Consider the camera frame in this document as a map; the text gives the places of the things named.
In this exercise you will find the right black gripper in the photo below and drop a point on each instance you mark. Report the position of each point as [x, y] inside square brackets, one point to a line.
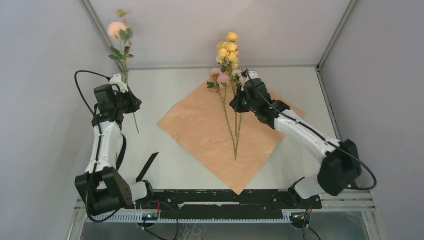
[235, 103]

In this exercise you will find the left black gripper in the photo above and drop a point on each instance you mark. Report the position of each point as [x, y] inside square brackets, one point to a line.
[135, 102]

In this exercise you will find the white fake flower stem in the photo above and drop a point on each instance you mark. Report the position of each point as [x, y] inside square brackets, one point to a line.
[238, 80]

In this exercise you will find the pink fake flower stem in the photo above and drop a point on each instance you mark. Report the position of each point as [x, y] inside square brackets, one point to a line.
[220, 82]

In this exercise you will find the yellow fake flower stem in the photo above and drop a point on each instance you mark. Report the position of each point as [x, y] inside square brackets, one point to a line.
[228, 58]

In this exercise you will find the orange wrapping paper sheet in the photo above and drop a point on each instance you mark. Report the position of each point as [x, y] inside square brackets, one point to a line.
[197, 150]

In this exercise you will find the peach fake flower stem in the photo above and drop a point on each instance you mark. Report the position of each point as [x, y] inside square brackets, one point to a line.
[121, 31]

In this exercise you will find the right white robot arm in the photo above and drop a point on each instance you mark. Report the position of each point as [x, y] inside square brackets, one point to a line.
[339, 164]

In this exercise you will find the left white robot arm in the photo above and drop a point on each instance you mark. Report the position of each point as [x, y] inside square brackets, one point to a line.
[101, 187]

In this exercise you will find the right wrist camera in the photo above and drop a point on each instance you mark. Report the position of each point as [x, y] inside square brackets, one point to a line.
[248, 75]

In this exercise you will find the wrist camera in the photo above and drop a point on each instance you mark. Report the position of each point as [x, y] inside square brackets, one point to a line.
[105, 95]
[248, 75]

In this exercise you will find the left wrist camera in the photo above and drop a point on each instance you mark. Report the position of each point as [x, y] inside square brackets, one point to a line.
[105, 95]

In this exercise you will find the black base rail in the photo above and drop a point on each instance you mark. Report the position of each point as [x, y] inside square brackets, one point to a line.
[251, 204]

